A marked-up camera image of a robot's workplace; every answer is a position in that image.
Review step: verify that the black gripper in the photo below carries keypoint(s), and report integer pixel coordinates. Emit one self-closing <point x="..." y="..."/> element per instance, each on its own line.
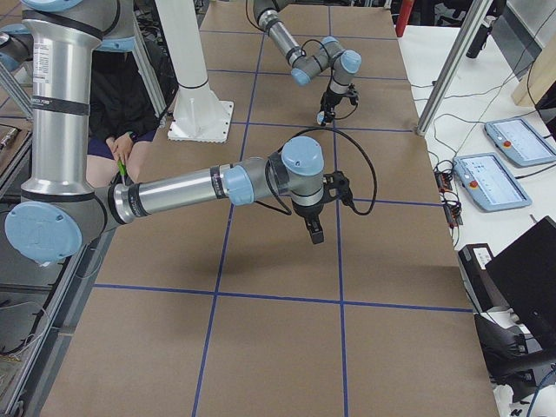
<point x="308" y="212"/>
<point x="330" y="98"/>

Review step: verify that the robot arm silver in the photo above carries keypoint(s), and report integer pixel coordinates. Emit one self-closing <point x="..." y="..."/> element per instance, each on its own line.
<point x="60" y="210"/>
<point x="343" y="64"/>

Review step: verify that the brown paper table cover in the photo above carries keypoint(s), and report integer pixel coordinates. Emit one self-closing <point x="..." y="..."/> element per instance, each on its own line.
<point x="215" y="310"/>

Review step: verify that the small electronics board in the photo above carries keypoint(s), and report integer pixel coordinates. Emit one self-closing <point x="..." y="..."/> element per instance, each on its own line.
<point x="450" y="201"/>

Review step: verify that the near teach pendant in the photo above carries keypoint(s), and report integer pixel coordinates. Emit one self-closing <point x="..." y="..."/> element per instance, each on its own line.
<point x="489" y="183"/>

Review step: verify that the teach pendant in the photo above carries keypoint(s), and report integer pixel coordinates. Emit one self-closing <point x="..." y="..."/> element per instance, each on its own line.
<point x="489" y="183"/>
<point x="520" y="142"/>

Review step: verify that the black box with label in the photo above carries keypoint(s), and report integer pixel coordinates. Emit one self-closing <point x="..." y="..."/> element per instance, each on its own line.
<point x="473" y="259"/>

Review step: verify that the far teach pendant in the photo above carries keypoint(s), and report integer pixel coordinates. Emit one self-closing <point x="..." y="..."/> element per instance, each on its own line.
<point x="520" y="142"/>

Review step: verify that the seated person in black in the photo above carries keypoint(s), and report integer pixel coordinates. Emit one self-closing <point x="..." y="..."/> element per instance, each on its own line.
<point x="122" y="120"/>

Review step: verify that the black laptop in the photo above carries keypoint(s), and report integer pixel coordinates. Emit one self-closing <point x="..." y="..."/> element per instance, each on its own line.
<point x="524" y="273"/>

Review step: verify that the white pedestal column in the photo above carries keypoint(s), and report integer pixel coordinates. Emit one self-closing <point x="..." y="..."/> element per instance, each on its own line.
<point x="198" y="114"/>

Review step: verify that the aluminium frame post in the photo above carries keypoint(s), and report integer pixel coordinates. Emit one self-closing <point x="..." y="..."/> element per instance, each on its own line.
<point x="472" y="36"/>

